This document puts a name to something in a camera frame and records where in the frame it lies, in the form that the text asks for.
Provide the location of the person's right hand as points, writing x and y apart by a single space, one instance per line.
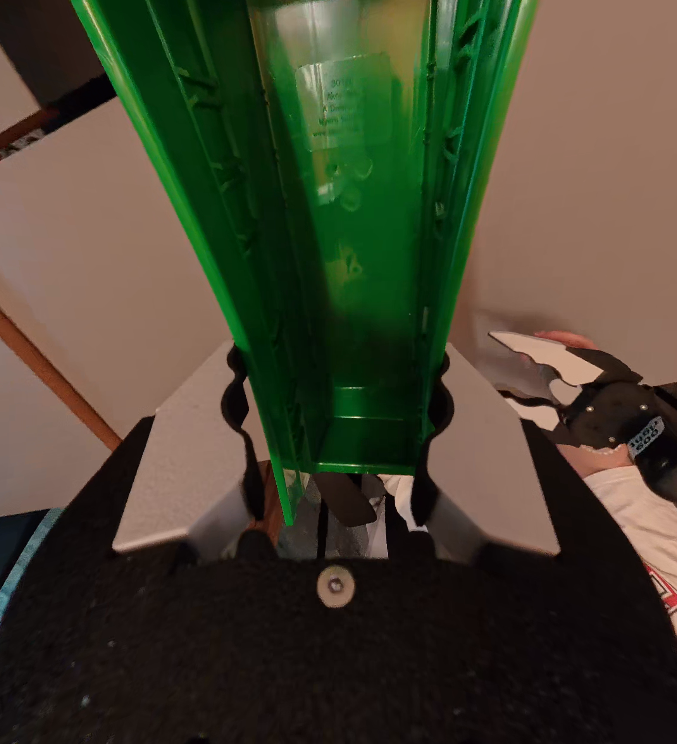
597 462

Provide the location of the green plastic bin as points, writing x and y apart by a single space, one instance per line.
385 232

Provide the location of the black box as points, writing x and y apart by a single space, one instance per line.
36 46

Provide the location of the person's right forearm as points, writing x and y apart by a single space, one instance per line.
652 511

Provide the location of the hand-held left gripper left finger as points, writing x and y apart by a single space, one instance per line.
170 476

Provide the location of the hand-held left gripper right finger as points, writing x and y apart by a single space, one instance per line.
489 476

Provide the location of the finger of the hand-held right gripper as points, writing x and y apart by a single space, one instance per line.
542 414
559 360

